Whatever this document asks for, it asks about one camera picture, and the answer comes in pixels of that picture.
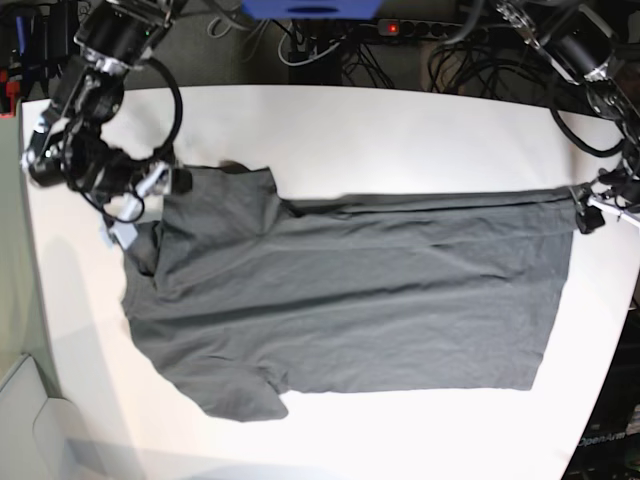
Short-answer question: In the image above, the red black object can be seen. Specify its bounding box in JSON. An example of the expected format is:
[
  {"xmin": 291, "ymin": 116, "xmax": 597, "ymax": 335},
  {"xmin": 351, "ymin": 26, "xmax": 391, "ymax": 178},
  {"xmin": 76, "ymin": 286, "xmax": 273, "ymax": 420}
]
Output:
[{"xmin": 0, "ymin": 69, "xmax": 21, "ymax": 118}]

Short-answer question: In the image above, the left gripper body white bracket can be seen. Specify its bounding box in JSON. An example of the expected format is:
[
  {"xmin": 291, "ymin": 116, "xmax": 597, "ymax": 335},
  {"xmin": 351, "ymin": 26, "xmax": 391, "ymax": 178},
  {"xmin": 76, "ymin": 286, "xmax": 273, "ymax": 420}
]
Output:
[{"xmin": 569, "ymin": 183, "xmax": 639, "ymax": 225}]

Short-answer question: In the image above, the blue box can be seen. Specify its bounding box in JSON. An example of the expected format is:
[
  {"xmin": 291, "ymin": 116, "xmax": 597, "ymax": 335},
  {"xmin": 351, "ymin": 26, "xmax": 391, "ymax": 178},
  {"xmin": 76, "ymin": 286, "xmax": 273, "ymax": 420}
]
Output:
[{"xmin": 242, "ymin": 0, "xmax": 382, "ymax": 19}]

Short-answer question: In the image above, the black power strip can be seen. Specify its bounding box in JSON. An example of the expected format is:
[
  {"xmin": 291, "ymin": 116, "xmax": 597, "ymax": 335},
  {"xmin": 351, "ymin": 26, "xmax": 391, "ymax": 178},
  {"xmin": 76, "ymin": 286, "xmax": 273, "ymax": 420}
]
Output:
[{"xmin": 377, "ymin": 19, "xmax": 462, "ymax": 40}]

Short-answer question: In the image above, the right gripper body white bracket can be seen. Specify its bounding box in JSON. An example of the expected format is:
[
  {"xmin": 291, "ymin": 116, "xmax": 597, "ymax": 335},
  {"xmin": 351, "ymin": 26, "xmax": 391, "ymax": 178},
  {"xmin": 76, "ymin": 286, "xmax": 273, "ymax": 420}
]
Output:
[{"xmin": 103, "ymin": 162, "xmax": 172, "ymax": 226}]

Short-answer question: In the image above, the dark grey t-shirt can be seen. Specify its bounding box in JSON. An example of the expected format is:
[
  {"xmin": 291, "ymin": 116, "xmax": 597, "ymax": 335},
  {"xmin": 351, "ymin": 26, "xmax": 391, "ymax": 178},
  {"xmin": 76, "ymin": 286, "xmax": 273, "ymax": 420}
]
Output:
[{"xmin": 122, "ymin": 167, "xmax": 576, "ymax": 422}]

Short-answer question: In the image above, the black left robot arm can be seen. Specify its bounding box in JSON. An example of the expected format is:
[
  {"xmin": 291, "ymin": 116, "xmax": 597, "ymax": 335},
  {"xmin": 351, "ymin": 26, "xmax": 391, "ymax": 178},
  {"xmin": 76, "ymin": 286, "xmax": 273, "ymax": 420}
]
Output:
[{"xmin": 494, "ymin": 1, "xmax": 639, "ymax": 234}]

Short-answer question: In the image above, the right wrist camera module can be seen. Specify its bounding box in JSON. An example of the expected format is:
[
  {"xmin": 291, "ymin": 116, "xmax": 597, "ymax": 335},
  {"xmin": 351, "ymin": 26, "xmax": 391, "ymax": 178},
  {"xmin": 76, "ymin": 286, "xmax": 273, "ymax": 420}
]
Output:
[{"xmin": 101, "ymin": 222, "xmax": 138, "ymax": 251}]

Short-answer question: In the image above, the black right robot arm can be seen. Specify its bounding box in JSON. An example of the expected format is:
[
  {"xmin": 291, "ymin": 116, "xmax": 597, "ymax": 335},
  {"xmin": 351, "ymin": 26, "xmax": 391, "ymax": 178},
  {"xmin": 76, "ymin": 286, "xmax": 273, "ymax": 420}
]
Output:
[{"xmin": 21, "ymin": 1, "xmax": 192, "ymax": 249}]

